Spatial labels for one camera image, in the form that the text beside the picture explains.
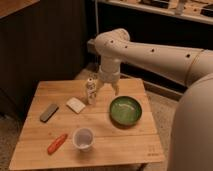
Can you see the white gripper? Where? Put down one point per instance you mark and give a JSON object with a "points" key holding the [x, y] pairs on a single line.
{"points": [[108, 75]]}

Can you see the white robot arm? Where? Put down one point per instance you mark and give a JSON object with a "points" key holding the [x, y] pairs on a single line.
{"points": [[191, 142]]}

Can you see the green ceramic bowl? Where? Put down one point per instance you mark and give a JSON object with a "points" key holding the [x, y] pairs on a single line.
{"points": [[125, 110]]}

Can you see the small white bottle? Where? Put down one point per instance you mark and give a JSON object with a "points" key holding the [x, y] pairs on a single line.
{"points": [[90, 91]]}

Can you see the white rectangular sponge block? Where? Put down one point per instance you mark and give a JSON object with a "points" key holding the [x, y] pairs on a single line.
{"points": [[75, 104]]}

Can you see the dark grey rectangular block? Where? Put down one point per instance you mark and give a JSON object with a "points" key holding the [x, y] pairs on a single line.
{"points": [[47, 114]]}

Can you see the wooden table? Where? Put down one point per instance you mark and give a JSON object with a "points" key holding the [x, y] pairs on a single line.
{"points": [[55, 137]]}

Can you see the orange carrot toy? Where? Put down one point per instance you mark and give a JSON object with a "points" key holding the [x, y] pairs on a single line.
{"points": [[56, 144]]}

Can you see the background shelf with items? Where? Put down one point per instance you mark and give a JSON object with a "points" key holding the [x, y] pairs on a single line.
{"points": [[182, 9]]}

